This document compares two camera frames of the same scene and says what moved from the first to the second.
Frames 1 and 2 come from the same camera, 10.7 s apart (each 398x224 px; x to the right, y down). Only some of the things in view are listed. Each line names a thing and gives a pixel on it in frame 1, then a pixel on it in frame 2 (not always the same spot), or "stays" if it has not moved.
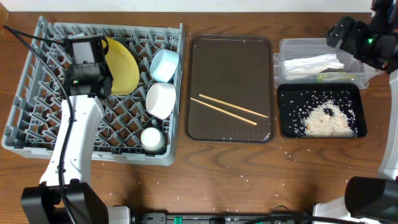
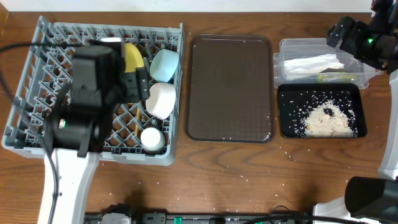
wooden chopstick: x=222 y=110 → x=138 y=118
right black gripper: x=357 y=28 stays
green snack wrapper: x=335 y=76 stays
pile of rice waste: x=329 y=119 stays
